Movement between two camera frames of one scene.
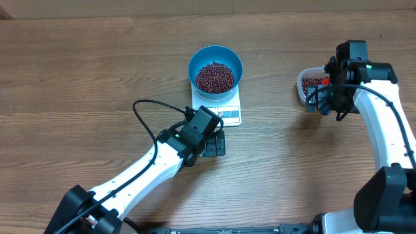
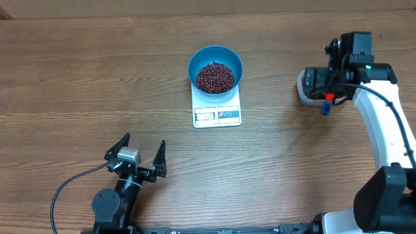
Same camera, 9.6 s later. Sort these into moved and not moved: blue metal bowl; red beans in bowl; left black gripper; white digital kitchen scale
Moved: left black gripper
Not moved: white digital kitchen scale; blue metal bowl; red beans in bowl
